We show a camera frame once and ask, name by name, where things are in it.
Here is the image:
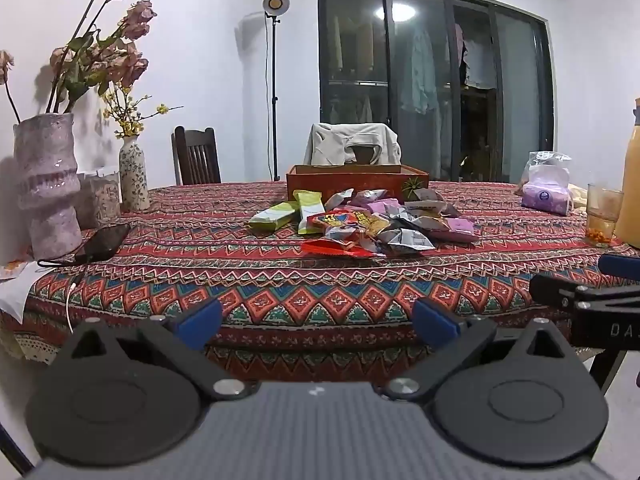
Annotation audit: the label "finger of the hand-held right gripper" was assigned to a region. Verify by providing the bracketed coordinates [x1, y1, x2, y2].
[599, 254, 640, 281]
[529, 274, 640, 311]

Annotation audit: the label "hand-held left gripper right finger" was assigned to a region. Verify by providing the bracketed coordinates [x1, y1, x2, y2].
[384, 299, 587, 402]

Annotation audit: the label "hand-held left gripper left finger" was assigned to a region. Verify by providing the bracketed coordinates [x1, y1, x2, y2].
[55, 299, 251, 401]

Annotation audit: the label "silver printed snack packet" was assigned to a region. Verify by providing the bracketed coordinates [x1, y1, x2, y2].
[387, 228, 436, 254]

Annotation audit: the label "pile of snack packets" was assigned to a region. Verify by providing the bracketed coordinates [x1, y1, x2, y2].
[300, 187, 478, 259]

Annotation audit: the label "green snack packet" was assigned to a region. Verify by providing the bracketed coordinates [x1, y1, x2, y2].
[249, 201, 301, 234]
[293, 189, 326, 235]

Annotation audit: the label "orange cardboard box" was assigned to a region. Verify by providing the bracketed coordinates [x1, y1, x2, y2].
[286, 163, 430, 204]

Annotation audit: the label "drinking glass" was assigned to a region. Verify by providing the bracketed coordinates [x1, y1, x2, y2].
[585, 183, 625, 248]

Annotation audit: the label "yellow bottle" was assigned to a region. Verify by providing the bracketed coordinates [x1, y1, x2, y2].
[614, 97, 640, 250]

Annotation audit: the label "purple tissue pack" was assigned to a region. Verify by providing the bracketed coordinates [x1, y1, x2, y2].
[521, 167, 573, 216]

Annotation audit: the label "black smartphone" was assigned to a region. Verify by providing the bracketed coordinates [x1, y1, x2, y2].
[75, 223, 132, 264]

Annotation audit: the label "clear plastic bag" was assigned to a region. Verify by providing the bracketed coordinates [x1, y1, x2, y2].
[515, 151, 572, 196]

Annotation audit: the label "glass jar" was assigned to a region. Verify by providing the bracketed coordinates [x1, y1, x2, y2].
[75, 170, 122, 231]

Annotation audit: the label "small floral vase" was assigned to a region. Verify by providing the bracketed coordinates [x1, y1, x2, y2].
[118, 135, 151, 212]

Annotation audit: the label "dark wooden chair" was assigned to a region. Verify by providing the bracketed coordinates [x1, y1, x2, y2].
[171, 126, 222, 186]

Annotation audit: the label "jacket-draped wooden chair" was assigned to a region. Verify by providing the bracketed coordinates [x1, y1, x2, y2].
[345, 145, 382, 166]

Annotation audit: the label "white paper sheet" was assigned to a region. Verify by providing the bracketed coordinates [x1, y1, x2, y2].
[0, 265, 51, 324]

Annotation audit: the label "large pink ceramic vase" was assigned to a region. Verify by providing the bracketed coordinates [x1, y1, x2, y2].
[12, 112, 83, 261]

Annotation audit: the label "beige jacket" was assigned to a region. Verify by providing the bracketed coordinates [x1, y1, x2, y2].
[303, 122, 402, 167]

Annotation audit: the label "yellow flower sprigs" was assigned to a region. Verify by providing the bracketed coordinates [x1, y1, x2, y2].
[100, 82, 185, 140]

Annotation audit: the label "black-framed sliding glass door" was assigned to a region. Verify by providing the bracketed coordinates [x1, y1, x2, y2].
[317, 0, 557, 184]

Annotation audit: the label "hanging pale shirt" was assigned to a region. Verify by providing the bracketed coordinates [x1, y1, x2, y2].
[400, 25, 443, 116]

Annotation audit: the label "dried pink rose bouquet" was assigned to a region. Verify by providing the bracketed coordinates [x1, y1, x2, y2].
[0, 0, 158, 123]

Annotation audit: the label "floor lamp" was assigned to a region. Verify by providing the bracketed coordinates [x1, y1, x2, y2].
[262, 0, 291, 182]

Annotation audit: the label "white charging cable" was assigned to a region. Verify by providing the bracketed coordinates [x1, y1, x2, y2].
[65, 280, 84, 336]

